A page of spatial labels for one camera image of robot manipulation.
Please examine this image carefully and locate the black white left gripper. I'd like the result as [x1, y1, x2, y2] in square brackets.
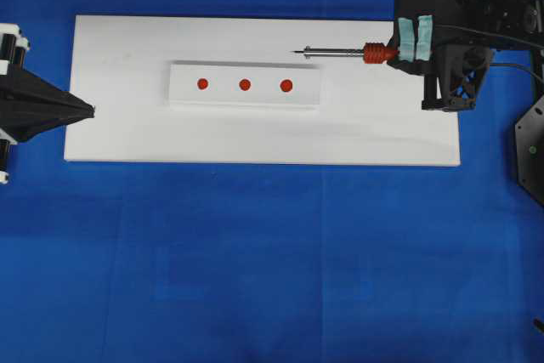
[0, 22, 95, 185]

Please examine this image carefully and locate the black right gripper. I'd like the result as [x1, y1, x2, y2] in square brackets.
[387, 0, 494, 111]

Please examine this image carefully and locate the orange handled soldering iron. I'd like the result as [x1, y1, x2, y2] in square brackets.
[291, 43, 400, 65]

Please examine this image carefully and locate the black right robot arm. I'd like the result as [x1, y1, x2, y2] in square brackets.
[388, 0, 543, 112]

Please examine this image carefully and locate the white base board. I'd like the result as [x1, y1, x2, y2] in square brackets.
[64, 15, 461, 167]

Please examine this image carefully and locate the clear acrylic plate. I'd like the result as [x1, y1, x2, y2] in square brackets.
[167, 60, 322, 111]

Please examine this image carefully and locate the blue table mat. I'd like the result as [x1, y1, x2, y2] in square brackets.
[1, 0, 543, 362]

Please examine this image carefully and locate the black camera cable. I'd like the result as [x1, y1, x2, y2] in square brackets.
[433, 22, 544, 83]

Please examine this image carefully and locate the black aluminium frame post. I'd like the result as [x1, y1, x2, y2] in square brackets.
[521, 0, 544, 96]

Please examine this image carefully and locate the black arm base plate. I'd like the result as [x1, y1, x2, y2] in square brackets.
[514, 97, 544, 206]

